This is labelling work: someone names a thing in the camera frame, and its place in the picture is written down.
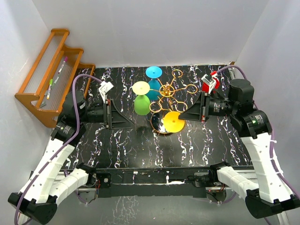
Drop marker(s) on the yellow wine glass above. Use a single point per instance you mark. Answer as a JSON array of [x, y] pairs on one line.
[[172, 123]]

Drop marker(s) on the small grey block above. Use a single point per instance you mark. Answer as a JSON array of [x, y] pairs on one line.
[[43, 104]]

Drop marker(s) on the blue wine glass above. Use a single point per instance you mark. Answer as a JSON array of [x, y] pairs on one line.
[[154, 73]]

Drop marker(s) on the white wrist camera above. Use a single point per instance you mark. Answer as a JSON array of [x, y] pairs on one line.
[[104, 88], [211, 80]]

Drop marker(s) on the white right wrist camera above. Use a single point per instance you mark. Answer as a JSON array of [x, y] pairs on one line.
[[211, 80]]

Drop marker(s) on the wooden tiered shelf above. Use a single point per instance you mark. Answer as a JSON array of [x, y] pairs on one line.
[[33, 91]]

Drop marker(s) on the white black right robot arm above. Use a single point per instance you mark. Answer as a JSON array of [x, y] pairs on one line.
[[269, 195]]

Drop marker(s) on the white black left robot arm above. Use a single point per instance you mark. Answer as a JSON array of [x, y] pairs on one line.
[[40, 196]]

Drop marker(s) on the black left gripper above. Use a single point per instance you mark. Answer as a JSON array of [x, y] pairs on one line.
[[114, 118]]

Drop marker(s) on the green wine glass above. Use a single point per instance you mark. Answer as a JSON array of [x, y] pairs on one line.
[[141, 102]]

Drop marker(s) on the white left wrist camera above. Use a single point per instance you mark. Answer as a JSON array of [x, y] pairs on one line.
[[104, 88]]

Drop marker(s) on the gold wire glass rack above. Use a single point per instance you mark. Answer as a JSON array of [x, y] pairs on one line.
[[168, 102]]

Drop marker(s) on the purple capped marker pen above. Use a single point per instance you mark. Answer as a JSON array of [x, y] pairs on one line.
[[63, 64]]

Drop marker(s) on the red wine glass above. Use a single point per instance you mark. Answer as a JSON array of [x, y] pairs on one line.
[[207, 87]]

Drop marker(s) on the green capped marker pen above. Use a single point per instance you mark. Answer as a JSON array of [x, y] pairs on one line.
[[49, 89]]

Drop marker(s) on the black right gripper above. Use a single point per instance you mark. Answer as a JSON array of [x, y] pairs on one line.
[[198, 111]]

